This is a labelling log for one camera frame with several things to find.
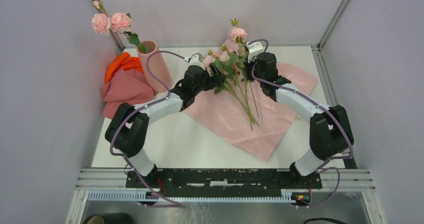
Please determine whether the orange cloth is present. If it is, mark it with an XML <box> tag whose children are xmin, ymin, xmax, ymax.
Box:
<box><xmin>104</xmin><ymin>52</ymin><xmax>144</xmax><ymax>84</ymax></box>

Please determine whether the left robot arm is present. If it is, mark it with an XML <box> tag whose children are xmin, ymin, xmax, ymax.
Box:
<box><xmin>104</xmin><ymin>64</ymin><xmax>226</xmax><ymax>188</ymax></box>

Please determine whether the pink cylindrical vase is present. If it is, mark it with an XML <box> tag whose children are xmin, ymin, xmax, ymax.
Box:
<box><xmin>137</xmin><ymin>40</ymin><xmax>173</xmax><ymax>93</ymax></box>

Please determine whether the pink rose stem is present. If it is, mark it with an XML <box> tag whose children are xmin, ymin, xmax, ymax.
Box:
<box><xmin>91</xmin><ymin>0</ymin><xmax>154</xmax><ymax>54</ymax></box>
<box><xmin>225</xmin><ymin>18</ymin><xmax>259</xmax><ymax>123</ymax></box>

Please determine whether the black round object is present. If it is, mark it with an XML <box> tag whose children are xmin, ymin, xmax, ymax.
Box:
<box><xmin>82</xmin><ymin>212</ymin><xmax>135</xmax><ymax>224</ymax></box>

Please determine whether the pink wrapping paper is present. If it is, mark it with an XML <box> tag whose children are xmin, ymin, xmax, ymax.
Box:
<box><xmin>183</xmin><ymin>38</ymin><xmax>319</xmax><ymax>162</ymax></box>

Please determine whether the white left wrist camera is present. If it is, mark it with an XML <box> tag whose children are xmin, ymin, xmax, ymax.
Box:
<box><xmin>183</xmin><ymin>52</ymin><xmax>205</xmax><ymax>70</ymax></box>

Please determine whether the white slotted cable duct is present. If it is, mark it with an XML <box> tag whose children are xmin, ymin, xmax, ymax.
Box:
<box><xmin>86</xmin><ymin>189</ymin><xmax>311</xmax><ymax>204</ymax></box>

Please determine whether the pink cloth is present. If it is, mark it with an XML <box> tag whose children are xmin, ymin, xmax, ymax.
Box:
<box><xmin>100</xmin><ymin>70</ymin><xmax>156</xmax><ymax>119</ymax></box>

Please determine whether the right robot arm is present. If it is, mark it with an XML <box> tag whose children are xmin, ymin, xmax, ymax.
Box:
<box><xmin>244</xmin><ymin>52</ymin><xmax>354</xmax><ymax>188</ymax></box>

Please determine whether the pink rose stems bunch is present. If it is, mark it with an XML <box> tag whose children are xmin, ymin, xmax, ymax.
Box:
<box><xmin>201</xmin><ymin>45</ymin><xmax>261</xmax><ymax>132</ymax></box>

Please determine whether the black floor cable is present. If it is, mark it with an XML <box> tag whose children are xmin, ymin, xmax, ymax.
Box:
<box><xmin>303</xmin><ymin>217</ymin><xmax>349</xmax><ymax>224</ymax></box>

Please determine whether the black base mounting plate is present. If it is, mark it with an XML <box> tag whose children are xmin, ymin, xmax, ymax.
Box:
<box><xmin>144</xmin><ymin>168</ymin><xmax>323</xmax><ymax>198</ymax></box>

